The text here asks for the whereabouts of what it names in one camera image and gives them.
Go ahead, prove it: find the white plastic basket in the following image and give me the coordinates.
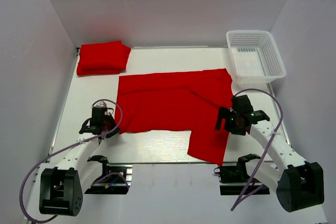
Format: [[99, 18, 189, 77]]
[[226, 30, 286, 84]]

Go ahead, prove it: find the folded red t shirt stack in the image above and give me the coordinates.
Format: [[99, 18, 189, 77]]
[[76, 40, 131, 77]]

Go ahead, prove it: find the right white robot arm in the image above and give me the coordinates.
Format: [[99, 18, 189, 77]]
[[214, 95, 324, 212]]

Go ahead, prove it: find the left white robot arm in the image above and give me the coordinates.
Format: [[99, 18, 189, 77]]
[[39, 101, 120, 216]]

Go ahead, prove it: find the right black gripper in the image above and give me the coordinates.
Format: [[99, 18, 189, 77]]
[[215, 106, 246, 136]]

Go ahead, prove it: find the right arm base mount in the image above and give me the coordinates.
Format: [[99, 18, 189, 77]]
[[213, 165, 270, 196]]

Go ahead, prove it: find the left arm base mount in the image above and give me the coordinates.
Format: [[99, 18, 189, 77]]
[[85, 163, 132, 195]]

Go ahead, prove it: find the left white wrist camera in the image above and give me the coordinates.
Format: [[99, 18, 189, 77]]
[[91, 100, 108, 108]]

